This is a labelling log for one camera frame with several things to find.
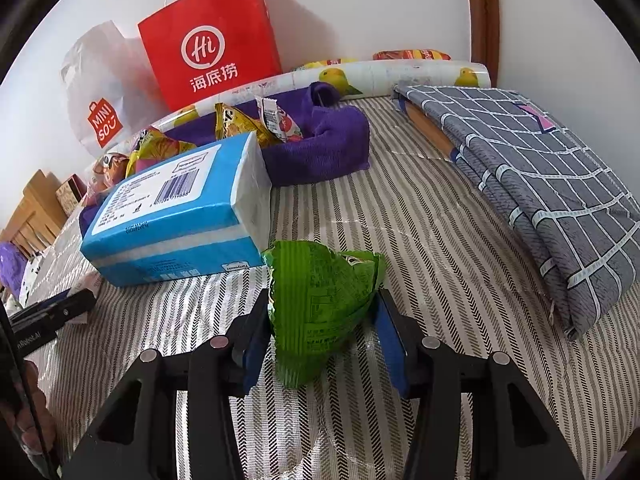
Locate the orange chips bag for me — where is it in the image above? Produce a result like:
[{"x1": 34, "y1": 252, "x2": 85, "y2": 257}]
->
[{"x1": 372, "y1": 49, "x2": 451, "y2": 61}]

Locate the red Haidilao paper bag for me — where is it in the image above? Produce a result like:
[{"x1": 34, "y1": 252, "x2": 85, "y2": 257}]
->
[{"x1": 138, "y1": 0, "x2": 282, "y2": 110}]

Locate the white Miniso plastic bag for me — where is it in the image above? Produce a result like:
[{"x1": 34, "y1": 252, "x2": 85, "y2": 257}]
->
[{"x1": 60, "y1": 21, "x2": 168, "y2": 157}]

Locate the pink cartoon snack packet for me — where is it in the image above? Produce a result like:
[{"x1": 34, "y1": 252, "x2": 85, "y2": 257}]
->
[{"x1": 82, "y1": 152, "x2": 129, "y2": 207}]

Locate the pale pink tissue packet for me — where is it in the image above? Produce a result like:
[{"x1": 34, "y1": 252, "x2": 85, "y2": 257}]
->
[{"x1": 64, "y1": 271, "x2": 103, "y2": 325}]

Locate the grey checked folded cloth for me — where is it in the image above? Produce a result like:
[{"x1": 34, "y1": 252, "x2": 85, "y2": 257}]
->
[{"x1": 394, "y1": 82, "x2": 639, "y2": 340}]

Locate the person left hand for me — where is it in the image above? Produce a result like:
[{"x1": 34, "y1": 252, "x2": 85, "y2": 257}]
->
[{"x1": 1, "y1": 361, "x2": 56, "y2": 456}]

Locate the strawberry white snack packet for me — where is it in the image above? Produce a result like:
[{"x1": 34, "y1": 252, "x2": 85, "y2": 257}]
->
[{"x1": 255, "y1": 96, "x2": 304, "y2": 143}]

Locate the black cable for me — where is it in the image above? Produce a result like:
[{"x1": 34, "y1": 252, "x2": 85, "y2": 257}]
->
[{"x1": 0, "y1": 303, "x2": 64, "y2": 480}]

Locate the pink yellow chip bag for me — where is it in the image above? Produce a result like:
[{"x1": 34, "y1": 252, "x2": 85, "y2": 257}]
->
[{"x1": 125, "y1": 127, "x2": 196, "y2": 178}]

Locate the decorated picture frame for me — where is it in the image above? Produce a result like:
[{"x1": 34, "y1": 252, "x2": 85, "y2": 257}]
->
[{"x1": 55, "y1": 174, "x2": 87, "y2": 217}]

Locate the green snack packet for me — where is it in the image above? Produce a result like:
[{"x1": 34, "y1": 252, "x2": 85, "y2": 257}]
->
[{"x1": 262, "y1": 240, "x2": 386, "y2": 389}]

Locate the purple towel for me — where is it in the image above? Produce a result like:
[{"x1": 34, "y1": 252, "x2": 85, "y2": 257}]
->
[{"x1": 79, "y1": 82, "x2": 370, "y2": 233}]

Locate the wooden door frame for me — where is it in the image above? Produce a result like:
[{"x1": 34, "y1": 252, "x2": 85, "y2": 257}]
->
[{"x1": 469, "y1": 0, "x2": 500, "y2": 86}]

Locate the blue tissue pack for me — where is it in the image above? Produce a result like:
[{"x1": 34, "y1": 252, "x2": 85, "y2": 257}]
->
[{"x1": 80, "y1": 132, "x2": 271, "y2": 287}]

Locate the yellow chips bag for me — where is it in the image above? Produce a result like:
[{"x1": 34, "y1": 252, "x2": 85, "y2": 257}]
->
[{"x1": 295, "y1": 58, "x2": 359, "y2": 70}]

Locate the yellow snack packet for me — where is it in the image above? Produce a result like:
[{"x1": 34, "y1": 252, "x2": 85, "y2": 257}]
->
[{"x1": 214, "y1": 103, "x2": 281, "y2": 148}]

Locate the lemon print paper roll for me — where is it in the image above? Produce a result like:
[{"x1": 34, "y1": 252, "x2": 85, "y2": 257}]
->
[{"x1": 142, "y1": 58, "x2": 492, "y2": 132}]

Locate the wooden bedside furniture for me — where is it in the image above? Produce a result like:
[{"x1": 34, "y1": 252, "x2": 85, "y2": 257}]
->
[{"x1": 1, "y1": 169, "x2": 67, "y2": 260}]

